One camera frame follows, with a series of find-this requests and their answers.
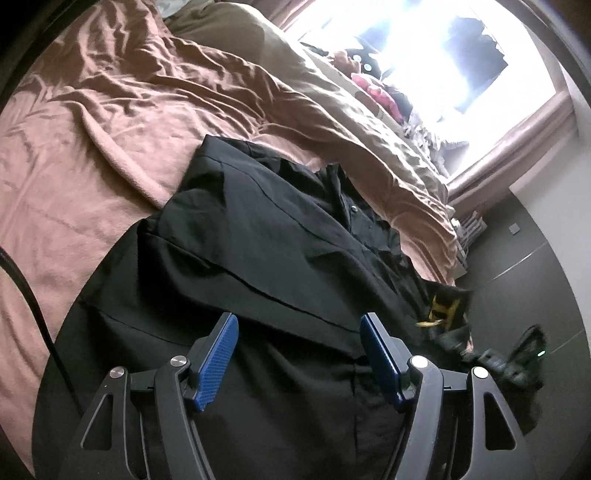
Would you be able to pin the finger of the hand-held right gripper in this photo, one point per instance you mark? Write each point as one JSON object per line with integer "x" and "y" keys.
{"x": 450, "y": 341}

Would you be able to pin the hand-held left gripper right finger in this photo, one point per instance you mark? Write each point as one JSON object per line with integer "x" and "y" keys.
{"x": 381, "y": 360}

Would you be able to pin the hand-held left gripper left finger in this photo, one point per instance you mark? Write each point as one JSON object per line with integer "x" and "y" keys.
{"x": 217, "y": 364}

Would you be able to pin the black shirt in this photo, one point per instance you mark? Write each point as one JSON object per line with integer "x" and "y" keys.
{"x": 258, "y": 240}

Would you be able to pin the black yellow object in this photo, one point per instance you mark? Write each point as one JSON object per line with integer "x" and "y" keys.
{"x": 443, "y": 309}

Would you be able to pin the white rack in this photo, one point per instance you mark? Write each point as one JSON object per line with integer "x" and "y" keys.
{"x": 471, "y": 230}

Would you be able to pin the pink curtain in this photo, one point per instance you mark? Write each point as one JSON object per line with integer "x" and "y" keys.
{"x": 521, "y": 138}

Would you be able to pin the beige duvet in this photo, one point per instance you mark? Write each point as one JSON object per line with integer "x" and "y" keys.
{"x": 360, "y": 138}

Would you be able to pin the brown blanket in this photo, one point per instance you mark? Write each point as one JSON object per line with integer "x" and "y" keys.
{"x": 92, "y": 138}

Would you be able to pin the bright window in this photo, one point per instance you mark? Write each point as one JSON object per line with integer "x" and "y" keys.
{"x": 443, "y": 55}

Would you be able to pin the wall socket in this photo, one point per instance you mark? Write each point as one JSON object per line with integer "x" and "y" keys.
{"x": 514, "y": 227}

